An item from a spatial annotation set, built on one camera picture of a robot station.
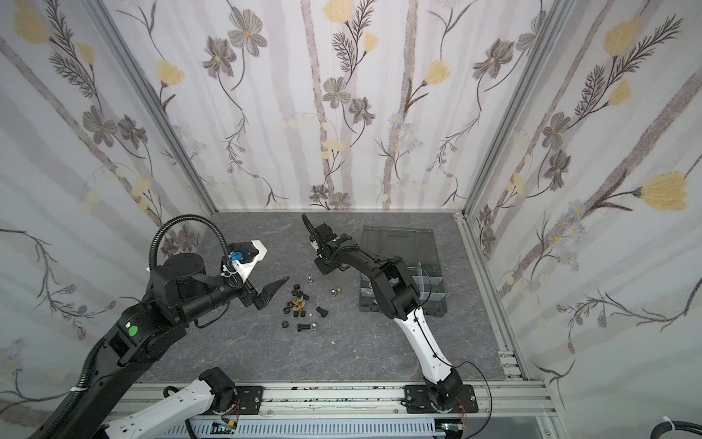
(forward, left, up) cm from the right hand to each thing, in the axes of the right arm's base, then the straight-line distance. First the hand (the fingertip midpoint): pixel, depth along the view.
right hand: (328, 256), depth 101 cm
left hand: (-23, +8, +35) cm, 42 cm away
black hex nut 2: (-20, +13, -3) cm, 24 cm away
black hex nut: (-25, +12, -2) cm, 28 cm away
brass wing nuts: (-18, +9, -3) cm, 20 cm away
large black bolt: (-26, +6, -1) cm, 27 cm away
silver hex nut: (-26, +2, -2) cm, 26 cm away
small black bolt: (-21, 0, -2) cm, 21 cm away
